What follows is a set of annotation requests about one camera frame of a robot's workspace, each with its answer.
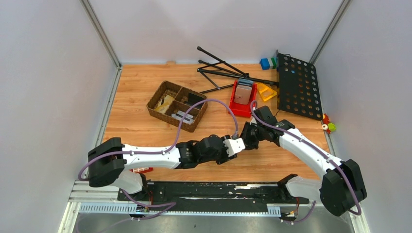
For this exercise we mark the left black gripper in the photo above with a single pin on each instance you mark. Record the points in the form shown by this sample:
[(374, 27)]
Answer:
[(226, 158)]

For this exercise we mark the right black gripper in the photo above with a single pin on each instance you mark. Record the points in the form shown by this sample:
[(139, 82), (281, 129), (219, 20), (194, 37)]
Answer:
[(249, 145)]

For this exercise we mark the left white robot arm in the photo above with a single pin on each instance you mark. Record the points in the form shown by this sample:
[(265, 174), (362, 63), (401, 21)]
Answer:
[(111, 162)]

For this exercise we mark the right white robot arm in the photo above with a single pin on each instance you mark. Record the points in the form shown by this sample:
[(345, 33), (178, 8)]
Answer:
[(340, 187)]

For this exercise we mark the silver card in basket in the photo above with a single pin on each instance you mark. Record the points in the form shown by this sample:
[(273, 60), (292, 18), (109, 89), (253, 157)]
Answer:
[(179, 115)]

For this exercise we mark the black card in basket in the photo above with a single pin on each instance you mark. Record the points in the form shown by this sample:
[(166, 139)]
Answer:
[(193, 99)]

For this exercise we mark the gold card in basket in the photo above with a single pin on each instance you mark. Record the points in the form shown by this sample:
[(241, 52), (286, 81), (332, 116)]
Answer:
[(164, 104)]

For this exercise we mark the red plastic bin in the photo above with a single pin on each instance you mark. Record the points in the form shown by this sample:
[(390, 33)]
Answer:
[(241, 110)]

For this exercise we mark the pink wallet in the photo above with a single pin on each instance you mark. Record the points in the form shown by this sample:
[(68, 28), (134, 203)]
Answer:
[(242, 94)]

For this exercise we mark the black folded tripod stand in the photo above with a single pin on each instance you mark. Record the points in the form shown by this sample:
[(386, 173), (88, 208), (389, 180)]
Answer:
[(222, 68)]

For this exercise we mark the black perforated metal tray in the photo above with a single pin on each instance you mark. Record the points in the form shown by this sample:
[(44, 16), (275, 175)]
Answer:
[(298, 90)]

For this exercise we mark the blue green toy block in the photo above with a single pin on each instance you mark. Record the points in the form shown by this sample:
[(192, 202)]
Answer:
[(268, 63)]

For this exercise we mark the woven wicker basket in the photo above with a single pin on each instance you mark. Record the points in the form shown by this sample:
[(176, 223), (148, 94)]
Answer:
[(180, 95)]

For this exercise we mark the red green toy pieces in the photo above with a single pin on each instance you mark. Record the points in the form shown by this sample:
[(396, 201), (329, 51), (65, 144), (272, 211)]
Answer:
[(327, 125)]

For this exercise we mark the red white small tray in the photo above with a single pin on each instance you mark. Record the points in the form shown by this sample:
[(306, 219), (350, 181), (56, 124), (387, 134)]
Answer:
[(142, 170)]

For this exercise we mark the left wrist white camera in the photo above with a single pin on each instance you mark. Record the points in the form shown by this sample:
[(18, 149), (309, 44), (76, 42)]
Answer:
[(234, 146)]

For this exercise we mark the yellow plastic frame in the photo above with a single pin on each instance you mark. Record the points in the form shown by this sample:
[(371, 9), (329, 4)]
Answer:
[(266, 93)]

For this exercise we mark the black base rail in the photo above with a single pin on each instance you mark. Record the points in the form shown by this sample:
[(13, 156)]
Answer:
[(190, 199)]

